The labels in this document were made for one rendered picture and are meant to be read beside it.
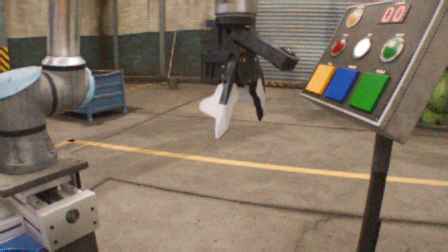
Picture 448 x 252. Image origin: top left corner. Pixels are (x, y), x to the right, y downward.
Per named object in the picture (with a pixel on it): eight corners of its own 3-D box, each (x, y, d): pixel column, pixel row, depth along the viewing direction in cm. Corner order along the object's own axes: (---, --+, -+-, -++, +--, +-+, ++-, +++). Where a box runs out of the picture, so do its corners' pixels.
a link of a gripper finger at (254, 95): (246, 107, 68) (232, 74, 62) (271, 110, 65) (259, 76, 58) (239, 118, 66) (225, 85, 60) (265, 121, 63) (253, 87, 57)
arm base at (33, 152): (-10, 164, 69) (-17, 126, 66) (42, 149, 81) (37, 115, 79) (11, 180, 61) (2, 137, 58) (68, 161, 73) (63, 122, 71)
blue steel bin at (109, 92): (50, 114, 512) (45, 71, 494) (87, 105, 578) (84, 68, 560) (90, 121, 453) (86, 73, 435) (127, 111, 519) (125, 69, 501)
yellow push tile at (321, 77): (318, 93, 72) (333, 66, 72) (304, 89, 79) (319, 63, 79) (323, 97, 73) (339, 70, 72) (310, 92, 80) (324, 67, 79)
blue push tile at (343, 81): (340, 101, 63) (357, 69, 62) (323, 95, 70) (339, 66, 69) (346, 105, 63) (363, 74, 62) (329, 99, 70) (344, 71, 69)
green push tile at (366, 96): (368, 111, 53) (388, 75, 53) (347, 103, 60) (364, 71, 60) (375, 116, 54) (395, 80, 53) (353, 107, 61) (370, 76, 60)
